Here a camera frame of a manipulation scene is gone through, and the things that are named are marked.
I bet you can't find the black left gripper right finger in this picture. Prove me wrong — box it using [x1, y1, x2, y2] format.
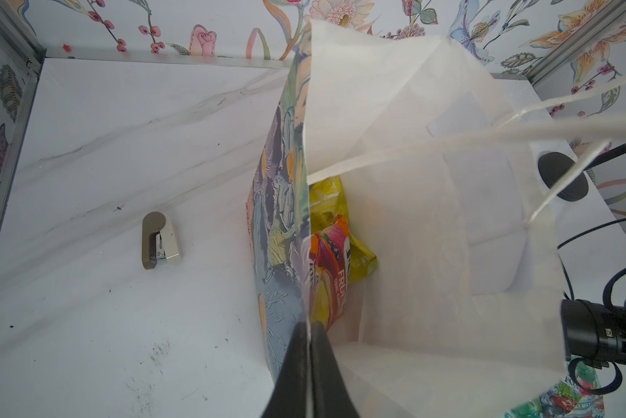
[310, 322, 360, 418]

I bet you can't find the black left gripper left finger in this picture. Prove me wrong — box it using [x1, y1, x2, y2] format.
[262, 322, 309, 418]

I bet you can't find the orange snack packet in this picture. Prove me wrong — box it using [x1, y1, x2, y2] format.
[309, 226, 350, 330]

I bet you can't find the yellow snack packet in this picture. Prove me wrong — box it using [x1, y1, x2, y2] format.
[309, 176, 378, 283]

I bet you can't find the floral white paper bag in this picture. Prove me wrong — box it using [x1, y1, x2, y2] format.
[246, 21, 626, 417]

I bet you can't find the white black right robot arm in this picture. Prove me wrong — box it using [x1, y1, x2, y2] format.
[560, 268, 626, 396]

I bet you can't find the green Fox's candy bag middle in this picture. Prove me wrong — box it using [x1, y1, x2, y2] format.
[504, 363, 605, 418]

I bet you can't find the beige stapler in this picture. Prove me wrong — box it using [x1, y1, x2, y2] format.
[141, 212, 183, 270]

